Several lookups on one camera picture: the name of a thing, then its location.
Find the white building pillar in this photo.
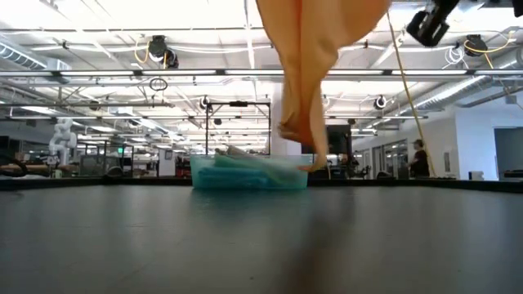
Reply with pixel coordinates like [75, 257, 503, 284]
[270, 81, 304, 156]

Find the black ceiling cable reel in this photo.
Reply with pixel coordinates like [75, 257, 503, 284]
[463, 34, 489, 57]
[146, 33, 180, 69]

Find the white coiled ceiling cable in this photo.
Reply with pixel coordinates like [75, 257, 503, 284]
[444, 44, 466, 66]

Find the black metal rig frame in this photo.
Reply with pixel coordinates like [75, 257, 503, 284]
[203, 100, 273, 157]

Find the orange microfiber towel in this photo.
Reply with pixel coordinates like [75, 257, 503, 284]
[255, 0, 393, 174]

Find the black table frame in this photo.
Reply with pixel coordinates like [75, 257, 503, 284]
[0, 175, 523, 194]

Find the black monitor screen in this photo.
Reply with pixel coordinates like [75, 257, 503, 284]
[325, 123, 353, 155]

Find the white robot figure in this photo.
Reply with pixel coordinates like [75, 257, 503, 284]
[47, 118, 78, 167]

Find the black hanging cable loop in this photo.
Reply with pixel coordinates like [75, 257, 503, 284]
[148, 77, 169, 92]

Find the person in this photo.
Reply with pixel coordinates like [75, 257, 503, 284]
[407, 138, 431, 179]

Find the yellow extension cord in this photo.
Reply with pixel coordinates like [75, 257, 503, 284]
[385, 11, 437, 178]

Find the teal plastic bin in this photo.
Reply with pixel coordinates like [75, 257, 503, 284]
[190, 153, 314, 190]

